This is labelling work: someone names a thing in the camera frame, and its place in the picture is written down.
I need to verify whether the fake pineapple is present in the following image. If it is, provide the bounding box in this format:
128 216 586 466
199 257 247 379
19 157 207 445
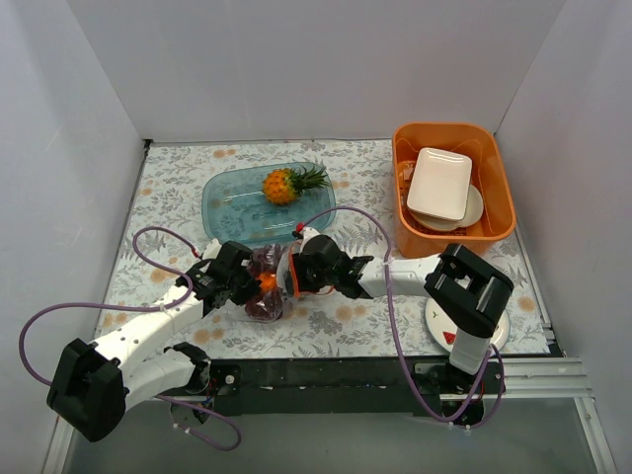
262 166 330 205

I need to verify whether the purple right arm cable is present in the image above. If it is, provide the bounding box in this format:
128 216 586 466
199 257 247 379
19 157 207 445
300 206 508 430

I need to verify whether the fake orange fruit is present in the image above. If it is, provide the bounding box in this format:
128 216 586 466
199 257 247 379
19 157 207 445
258 272 278 293

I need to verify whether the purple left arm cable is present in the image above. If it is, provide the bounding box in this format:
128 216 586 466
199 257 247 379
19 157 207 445
19 226 243 451

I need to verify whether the aluminium frame rail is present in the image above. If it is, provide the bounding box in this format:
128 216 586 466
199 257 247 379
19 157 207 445
493 357 618 474

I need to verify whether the cream round plate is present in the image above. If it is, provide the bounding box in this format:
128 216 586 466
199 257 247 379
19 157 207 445
410 185 484 232

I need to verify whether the purple fake grape bunch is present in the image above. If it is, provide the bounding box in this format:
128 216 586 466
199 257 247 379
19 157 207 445
245 244 286 322

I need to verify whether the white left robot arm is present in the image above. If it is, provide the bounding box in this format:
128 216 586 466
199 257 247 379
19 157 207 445
46 242 260 442

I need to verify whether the watermelon pattern round plate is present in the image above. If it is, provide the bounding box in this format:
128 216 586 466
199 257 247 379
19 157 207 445
425 298 511 353

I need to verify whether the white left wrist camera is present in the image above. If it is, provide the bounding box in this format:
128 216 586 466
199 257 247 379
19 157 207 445
201 238 222 260

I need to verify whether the teal transparent plastic tray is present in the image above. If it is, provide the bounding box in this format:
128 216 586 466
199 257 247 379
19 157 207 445
200 162 336 247

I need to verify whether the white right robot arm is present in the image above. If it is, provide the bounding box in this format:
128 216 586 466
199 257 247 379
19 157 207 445
276 234 514 393

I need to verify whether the white rectangular plate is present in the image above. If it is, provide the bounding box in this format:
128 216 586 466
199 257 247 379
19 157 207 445
406 147 472 221

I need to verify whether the clear zip top bag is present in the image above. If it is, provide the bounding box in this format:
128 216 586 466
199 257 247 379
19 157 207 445
245 243 333 323

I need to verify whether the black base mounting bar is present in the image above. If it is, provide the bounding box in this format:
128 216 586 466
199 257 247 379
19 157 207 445
167 355 490 429

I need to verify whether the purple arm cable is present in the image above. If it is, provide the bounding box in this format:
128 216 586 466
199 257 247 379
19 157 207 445
19 226 243 451
300 206 508 430

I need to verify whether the orange plastic basket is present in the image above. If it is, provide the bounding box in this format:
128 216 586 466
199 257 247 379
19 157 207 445
392 122 516 258

